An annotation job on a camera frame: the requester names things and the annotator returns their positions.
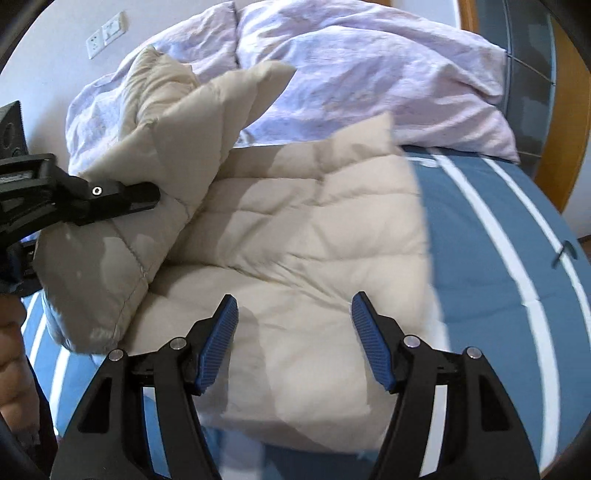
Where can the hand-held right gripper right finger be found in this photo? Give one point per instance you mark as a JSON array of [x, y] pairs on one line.
[[371, 341]]

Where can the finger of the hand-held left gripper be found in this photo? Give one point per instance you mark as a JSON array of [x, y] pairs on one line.
[[115, 196], [21, 272]]

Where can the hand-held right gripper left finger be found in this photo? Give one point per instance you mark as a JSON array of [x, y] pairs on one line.
[[217, 341]]

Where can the cream puffer jacket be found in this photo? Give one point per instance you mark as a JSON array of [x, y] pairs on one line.
[[300, 240]]

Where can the person's left forearm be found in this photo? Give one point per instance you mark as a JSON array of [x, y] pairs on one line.
[[41, 415]]

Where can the person's left hand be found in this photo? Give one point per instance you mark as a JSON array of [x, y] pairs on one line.
[[11, 360]]

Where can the blue striped bed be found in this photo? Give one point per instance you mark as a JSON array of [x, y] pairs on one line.
[[498, 258]]

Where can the lilac floral quilt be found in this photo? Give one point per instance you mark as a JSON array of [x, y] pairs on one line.
[[369, 69]]

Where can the frosted glass door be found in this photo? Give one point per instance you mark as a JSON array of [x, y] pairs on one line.
[[521, 69]]

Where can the white wall socket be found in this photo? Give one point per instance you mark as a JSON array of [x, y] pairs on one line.
[[95, 44]]

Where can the white wall switch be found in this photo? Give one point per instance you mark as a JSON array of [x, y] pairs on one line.
[[112, 28]]

